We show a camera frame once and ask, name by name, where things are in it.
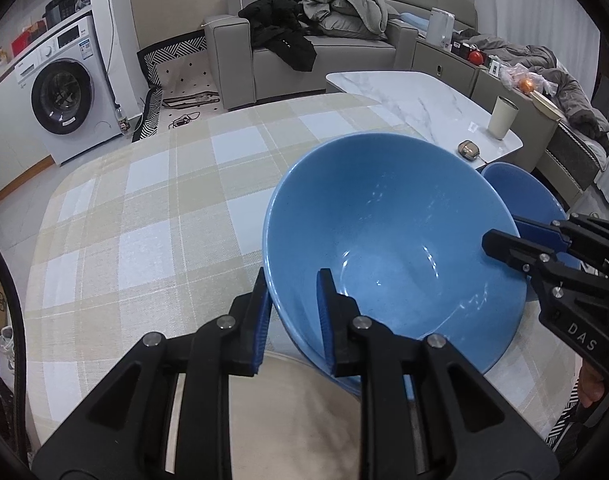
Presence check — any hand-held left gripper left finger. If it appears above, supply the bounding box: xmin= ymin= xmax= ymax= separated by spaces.
xmin=32 ymin=267 xmax=274 ymax=480

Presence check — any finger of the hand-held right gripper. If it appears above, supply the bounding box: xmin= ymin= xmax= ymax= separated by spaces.
xmin=481 ymin=229 xmax=609 ymax=291
xmin=511 ymin=214 xmax=609 ymax=281

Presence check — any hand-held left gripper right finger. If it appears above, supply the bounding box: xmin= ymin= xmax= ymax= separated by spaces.
xmin=315 ymin=268 xmax=560 ymax=480

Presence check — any cream ribbed plate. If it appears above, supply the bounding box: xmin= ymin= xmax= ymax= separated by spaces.
xmin=169 ymin=350 xmax=365 ymax=480

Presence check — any large blue bowl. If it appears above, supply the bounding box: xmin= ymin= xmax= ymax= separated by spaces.
xmin=262 ymin=132 xmax=531 ymax=361

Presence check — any person's right hand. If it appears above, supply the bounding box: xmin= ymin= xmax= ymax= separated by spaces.
xmin=578 ymin=362 xmax=609 ymax=410

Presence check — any striped cloth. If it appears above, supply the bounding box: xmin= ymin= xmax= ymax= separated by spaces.
xmin=545 ymin=380 xmax=585 ymax=448

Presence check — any dark cloth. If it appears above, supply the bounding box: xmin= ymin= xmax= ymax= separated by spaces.
xmin=559 ymin=405 xmax=609 ymax=471

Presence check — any beige cup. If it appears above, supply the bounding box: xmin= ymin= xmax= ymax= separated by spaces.
xmin=487 ymin=96 xmax=519 ymax=140

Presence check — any beige book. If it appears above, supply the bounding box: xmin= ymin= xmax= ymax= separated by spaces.
xmin=529 ymin=89 xmax=565 ymax=121

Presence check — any grey blanket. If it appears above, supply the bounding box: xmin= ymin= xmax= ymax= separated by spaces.
xmin=459 ymin=35 xmax=609 ymax=156

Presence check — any clear plastic bag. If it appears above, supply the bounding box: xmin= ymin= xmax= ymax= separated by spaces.
xmin=499 ymin=65 xmax=550 ymax=96

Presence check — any beige checked tablecloth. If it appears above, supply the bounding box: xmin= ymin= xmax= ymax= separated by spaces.
xmin=22 ymin=92 xmax=585 ymax=480

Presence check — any white marble coffee table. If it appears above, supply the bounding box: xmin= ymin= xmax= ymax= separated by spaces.
xmin=325 ymin=71 xmax=525 ymax=171

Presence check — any white kettle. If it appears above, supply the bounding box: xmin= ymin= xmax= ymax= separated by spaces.
xmin=428 ymin=7 xmax=456 ymax=51

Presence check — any light blue pillow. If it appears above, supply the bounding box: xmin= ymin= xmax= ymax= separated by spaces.
xmin=397 ymin=11 xmax=430 ymax=31

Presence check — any grey sofa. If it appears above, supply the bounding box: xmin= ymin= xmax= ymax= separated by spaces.
xmin=203 ymin=0 xmax=477 ymax=111

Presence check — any grey clothes pile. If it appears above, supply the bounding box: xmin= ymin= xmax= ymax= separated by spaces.
xmin=302 ymin=0 xmax=402 ymax=41

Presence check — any white washing machine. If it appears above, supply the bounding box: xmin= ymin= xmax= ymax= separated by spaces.
xmin=14 ymin=15 xmax=122 ymax=167

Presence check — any white cabinet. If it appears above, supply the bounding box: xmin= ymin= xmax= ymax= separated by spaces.
xmin=0 ymin=62 xmax=55 ymax=206

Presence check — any red box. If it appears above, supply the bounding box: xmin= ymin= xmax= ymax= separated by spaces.
xmin=12 ymin=27 xmax=48 ymax=58

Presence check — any black pressure cooker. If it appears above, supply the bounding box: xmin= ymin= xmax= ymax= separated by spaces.
xmin=44 ymin=0 xmax=80 ymax=28

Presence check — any black metal frame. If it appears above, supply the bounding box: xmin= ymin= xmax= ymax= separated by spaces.
xmin=162 ymin=91 xmax=220 ymax=109

